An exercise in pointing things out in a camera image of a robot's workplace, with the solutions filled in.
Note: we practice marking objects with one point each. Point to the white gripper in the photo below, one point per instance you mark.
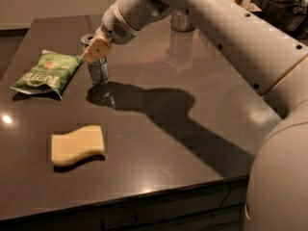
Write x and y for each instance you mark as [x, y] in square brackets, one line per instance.
[115, 33]

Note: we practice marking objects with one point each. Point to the silver redbull can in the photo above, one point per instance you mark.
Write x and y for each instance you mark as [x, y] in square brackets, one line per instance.
[98, 71]

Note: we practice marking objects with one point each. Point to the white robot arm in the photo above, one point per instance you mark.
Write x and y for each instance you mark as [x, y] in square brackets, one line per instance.
[273, 64]

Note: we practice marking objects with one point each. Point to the green jalapeno chip bag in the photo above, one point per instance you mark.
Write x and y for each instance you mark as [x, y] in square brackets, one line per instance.
[51, 74]

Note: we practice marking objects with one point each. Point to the metal cup with white items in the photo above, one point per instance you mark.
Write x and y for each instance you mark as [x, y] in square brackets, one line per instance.
[180, 22]

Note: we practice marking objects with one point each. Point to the yellow sponge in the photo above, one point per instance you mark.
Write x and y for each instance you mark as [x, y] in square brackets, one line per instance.
[80, 144]

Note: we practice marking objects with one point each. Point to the dark box under jar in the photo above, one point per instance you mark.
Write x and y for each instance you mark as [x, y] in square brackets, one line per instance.
[283, 17]

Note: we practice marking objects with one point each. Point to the black drawer handle left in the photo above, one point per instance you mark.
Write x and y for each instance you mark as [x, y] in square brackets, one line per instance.
[119, 223]

